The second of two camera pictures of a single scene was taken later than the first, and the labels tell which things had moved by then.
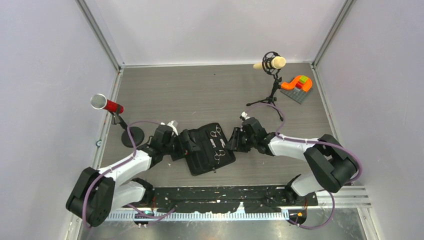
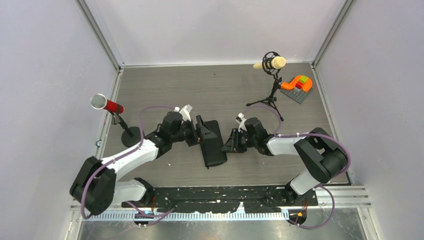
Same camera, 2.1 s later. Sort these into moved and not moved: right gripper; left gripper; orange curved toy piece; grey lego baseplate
Moved: left gripper
Not moved: grey lego baseplate; right gripper; orange curved toy piece
